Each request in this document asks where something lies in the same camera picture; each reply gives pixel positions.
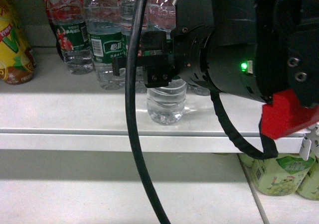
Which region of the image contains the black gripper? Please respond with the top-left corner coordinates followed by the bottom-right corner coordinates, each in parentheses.
top-left (111, 26), bottom-right (225, 92)

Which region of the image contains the clear water bottle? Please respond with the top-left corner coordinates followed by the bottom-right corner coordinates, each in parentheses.
top-left (146, 0), bottom-right (186, 125)

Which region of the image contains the right water bottle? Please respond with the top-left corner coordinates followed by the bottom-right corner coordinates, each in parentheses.
top-left (187, 83), bottom-right (210, 96)

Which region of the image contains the middle back water bottle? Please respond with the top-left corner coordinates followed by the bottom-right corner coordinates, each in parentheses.
top-left (120, 0), bottom-right (147, 93)

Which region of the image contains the far left water bottle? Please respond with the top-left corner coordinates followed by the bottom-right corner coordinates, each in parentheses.
top-left (47, 0), bottom-right (94, 75)

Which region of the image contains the white metal shelf board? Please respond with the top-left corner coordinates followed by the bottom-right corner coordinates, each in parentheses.
top-left (0, 46), bottom-right (314, 160)

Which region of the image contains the yellow lemon tea bottle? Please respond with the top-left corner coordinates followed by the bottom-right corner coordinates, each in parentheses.
top-left (0, 0), bottom-right (34, 85)

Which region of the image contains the green grape drink bottle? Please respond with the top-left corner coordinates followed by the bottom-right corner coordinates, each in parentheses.
top-left (251, 153), bottom-right (316, 196)

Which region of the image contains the right green drink bottle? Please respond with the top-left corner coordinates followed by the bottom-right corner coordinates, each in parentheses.
top-left (297, 157), bottom-right (319, 201)

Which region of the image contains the wrapped black cable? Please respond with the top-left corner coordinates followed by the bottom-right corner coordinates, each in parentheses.
top-left (209, 91), bottom-right (278, 160)

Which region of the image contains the thick black cable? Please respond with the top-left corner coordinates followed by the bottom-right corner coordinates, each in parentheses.
top-left (124, 0), bottom-right (171, 224)

